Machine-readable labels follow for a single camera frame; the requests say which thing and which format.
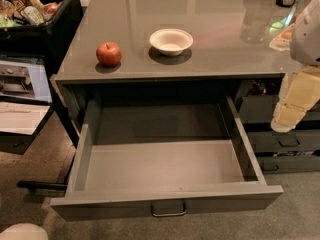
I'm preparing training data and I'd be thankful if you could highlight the open laptop with papers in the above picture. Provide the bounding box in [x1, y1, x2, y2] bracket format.
[0, 54, 52, 154]

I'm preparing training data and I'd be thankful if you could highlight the grey top drawer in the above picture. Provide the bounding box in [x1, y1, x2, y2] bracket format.
[51, 97, 283, 220]

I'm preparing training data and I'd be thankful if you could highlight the glass jar of snacks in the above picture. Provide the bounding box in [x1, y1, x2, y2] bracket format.
[269, 0, 311, 51]

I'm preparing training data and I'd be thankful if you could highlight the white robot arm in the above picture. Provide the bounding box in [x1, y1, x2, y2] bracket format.
[271, 0, 320, 133]

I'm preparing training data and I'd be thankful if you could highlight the white bowl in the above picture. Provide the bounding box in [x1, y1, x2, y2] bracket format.
[149, 29, 193, 56]

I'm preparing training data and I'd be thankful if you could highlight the black rod on floor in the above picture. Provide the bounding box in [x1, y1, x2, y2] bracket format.
[17, 181, 67, 191]

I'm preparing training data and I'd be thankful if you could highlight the white robot base corner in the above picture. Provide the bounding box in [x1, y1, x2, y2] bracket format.
[0, 223, 49, 240]

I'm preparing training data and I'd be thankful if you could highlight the red apple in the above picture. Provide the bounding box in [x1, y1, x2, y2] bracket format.
[96, 42, 122, 67]

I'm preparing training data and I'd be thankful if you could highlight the grey counter cabinet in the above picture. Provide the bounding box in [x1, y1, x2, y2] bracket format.
[49, 0, 320, 148]

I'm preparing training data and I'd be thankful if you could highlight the black bin of snacks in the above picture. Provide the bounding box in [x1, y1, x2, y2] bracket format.
[0, 0, 83, 61]

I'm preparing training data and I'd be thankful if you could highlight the metal drawer handle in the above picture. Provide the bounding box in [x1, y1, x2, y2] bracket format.
[150, 200, 187, 218]

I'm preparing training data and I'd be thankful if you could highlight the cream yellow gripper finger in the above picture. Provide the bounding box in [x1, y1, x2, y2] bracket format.
[271, 66, 320, 133]

